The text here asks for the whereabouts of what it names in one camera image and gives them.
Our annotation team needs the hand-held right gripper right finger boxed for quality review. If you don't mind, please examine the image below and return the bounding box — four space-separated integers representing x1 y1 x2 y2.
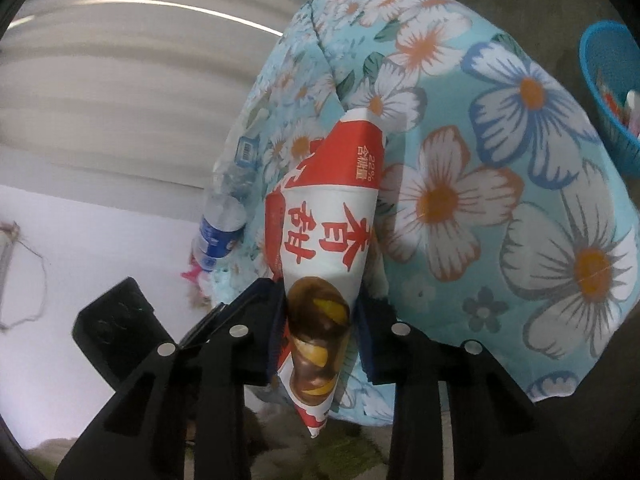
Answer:
352 292 571 480

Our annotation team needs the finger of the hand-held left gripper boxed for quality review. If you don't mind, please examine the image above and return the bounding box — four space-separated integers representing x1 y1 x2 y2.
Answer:
177 287 258 350

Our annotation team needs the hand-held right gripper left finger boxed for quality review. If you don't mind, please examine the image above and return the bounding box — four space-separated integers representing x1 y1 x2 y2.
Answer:
55 277 291 480

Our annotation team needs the clear bottle with blue label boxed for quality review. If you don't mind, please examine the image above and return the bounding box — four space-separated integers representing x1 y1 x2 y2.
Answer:
192 130 266 274

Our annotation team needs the red and white snack bag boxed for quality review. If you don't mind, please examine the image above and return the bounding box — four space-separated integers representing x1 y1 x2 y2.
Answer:
262 107 388 439

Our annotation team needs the blue mesh wastebasket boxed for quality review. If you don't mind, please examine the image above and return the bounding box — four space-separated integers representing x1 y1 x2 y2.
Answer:
579 20 640 179

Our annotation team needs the floral light blue blanket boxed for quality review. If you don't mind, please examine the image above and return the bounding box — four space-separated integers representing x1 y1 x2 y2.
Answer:
210 0 640 427

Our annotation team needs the white curtain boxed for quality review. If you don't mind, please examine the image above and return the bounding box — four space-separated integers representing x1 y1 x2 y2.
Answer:
0 0 321 222

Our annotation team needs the white capped bottle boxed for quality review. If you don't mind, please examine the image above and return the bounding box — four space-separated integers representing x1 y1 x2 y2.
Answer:
624 89 640 136

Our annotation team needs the brown string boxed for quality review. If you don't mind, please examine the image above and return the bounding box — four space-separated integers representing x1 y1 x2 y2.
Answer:
0 220 49 334

